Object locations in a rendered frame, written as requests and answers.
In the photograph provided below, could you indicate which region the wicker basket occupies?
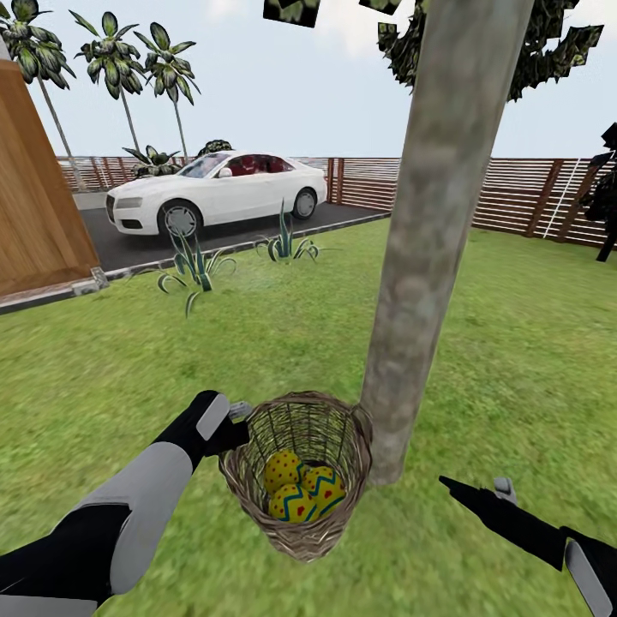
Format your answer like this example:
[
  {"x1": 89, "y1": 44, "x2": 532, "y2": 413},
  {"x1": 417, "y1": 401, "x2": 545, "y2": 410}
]
[{"x1": 219, "y1": 390, "x2": 376, "y2": 564}]

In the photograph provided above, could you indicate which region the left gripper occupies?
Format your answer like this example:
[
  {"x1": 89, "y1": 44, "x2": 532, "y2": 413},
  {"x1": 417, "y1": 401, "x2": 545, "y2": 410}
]
[{"x1": 205, "y1": 421, "x2": 251, "y2": 458}]

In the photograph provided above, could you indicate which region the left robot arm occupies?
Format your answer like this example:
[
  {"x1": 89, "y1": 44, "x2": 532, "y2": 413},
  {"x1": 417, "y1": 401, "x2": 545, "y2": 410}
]
[{"x1": 0, "y1": 391, "x2": 253, "y2": 617}]

